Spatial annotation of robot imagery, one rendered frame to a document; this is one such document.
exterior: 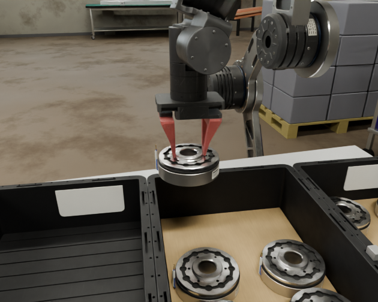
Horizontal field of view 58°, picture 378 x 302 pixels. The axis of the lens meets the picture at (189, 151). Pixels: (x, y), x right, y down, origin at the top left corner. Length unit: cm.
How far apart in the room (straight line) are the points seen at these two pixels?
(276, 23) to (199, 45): 51
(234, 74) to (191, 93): 89
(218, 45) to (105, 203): 40
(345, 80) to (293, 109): 53
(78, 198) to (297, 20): 66
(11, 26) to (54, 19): 113
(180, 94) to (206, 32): 12
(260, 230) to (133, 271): 26
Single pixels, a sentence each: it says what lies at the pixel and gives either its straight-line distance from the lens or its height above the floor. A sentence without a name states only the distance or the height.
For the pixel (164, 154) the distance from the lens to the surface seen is 57.
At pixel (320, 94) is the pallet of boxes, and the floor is 40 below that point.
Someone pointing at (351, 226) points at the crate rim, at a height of 93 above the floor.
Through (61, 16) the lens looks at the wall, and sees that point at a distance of 1060.
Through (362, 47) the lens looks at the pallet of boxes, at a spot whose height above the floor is 80.
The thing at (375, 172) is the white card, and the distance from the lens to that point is 85.
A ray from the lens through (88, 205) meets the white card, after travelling 70.
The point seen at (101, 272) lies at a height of 83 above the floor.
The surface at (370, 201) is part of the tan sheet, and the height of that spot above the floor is 83.
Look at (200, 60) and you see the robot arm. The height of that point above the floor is 118.
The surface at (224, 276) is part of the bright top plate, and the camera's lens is 56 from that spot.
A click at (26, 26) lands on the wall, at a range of 1074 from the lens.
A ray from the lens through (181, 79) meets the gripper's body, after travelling 50.
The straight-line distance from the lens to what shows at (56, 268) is 66.
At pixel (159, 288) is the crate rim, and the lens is 45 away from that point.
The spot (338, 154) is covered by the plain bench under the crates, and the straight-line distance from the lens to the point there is 138.
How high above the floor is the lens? 127
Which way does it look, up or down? 26 degrees down
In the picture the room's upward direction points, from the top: straight up
